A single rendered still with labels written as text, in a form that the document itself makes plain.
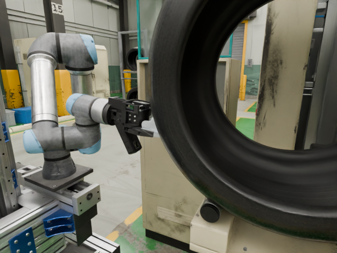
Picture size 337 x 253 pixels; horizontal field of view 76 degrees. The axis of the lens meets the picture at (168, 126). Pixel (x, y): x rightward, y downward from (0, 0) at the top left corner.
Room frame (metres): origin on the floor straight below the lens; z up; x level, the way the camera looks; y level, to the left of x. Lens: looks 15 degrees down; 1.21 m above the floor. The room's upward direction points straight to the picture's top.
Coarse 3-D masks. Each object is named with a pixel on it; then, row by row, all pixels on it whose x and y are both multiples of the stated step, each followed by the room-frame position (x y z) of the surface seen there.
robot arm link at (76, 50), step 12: (60, 36) 0.87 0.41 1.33; (72, 36) 0.89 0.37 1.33; (84, 36) 0.91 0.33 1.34; (60, 48) 0.86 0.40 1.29; (72, 48) 0.87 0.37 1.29; (84, 48) 0.89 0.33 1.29; (60, 60) 0.87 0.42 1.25; (72, 60) 0.89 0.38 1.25; (84, 60) 0.90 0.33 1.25; (96, 60) 0.93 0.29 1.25; (72, 72) 0.91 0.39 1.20; (84, 72) 0.91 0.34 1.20; (72, 84) 0.93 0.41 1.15; (84, 84) 0.93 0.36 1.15
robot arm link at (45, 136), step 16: (32, 48) 0.82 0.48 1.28; (48, 48) 0.83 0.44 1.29; (32, 64) 0.79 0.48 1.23; (48, 64) 0.80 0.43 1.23; (32, 80) 0.75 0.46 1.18; (48, 80) 0.76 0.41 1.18; (32, 96) 0.71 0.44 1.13; (48, 96) 0.71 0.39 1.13; (32, 112) 0.67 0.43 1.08; (48, 112) 0.67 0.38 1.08; (32, 128) 0.64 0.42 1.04; (48, 128) 0.64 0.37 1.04; (32, 144) 0.60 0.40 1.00; (48, 144) 0.61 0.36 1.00; (64, 144) 0.63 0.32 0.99
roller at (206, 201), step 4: (208, 200) 0.44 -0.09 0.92; (204, 204) 0.43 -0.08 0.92; (208, 204) 0.42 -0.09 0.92; (212, 204) 0.42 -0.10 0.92; (204, 208) 0.42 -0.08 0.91; (208, 208) 0.42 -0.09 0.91; (212, 208) 0.41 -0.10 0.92; (216, 208) 0.41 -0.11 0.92; (220, 208) 0.42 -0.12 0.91; (200, 212) 0.43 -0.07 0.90; (204, 212) 0.42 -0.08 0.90; (208, 212) 0.42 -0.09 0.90; (212, 212) 0.41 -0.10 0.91; (216, 212) 0.41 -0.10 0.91; (220, 212) 0.42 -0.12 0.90; (204, 216) 0.42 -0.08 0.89; (208, 216) 0.42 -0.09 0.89; (212, 216) 0.41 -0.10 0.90; (216, 216) 0.41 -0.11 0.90; (208, 220) 0.42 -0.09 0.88; (212, 220) 0.41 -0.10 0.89; (216, 220) 0.41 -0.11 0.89
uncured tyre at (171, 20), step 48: (192, 0) 0.39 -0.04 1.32; (240, 0) 0.64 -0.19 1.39; (192, 48) 0.66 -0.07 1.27; (192, 96) 0.67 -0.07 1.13; (192, 144) 0.39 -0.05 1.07; (240, 144) 0.63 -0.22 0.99; (336, 144) 0.53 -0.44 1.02; (240, 192) 0.35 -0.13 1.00; (288, 192) 0.49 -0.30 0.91; (336, 192) 0.45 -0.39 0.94; (336, 240) 0.29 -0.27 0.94
